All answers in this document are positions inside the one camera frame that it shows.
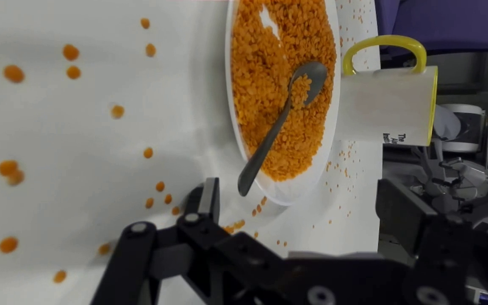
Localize orange lentils heap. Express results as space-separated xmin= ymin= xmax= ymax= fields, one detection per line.
xmin=231 ymin=0 xmax=339 ymax=186

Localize scattered orange lentils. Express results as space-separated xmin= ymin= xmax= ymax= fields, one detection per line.
xmin=0 ymin=16 xmax=370 ymax=287

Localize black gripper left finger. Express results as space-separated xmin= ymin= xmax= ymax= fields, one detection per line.
xmin=90 ymin=177 xmax=292 ymax=305

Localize white mug yellow handle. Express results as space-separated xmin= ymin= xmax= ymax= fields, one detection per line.
xmin=337 ymin=35 xmax=441 ymax=150

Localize white grey lab machine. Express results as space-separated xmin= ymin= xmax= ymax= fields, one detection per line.
xmin=432 ymin=102 xmax=488 ymax=157

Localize round white table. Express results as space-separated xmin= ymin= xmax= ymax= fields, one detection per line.
xmin=0 ymin=0 xmax=387 ymax=305

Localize metal spoon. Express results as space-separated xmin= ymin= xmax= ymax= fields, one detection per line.
xmin=236 ymin=60 xmax=331 ymax=199

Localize white bowl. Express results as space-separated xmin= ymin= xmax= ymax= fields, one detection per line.
xmin=224 ymin=0 xmax=344 ymax=208

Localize purple office chair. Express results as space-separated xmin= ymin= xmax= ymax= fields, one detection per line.
xmin=375 ymin=0 xmax=488 ymax=55

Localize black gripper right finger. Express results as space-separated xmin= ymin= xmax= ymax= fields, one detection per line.
xmin=376 ymin=179 xmax=488 ymax=305

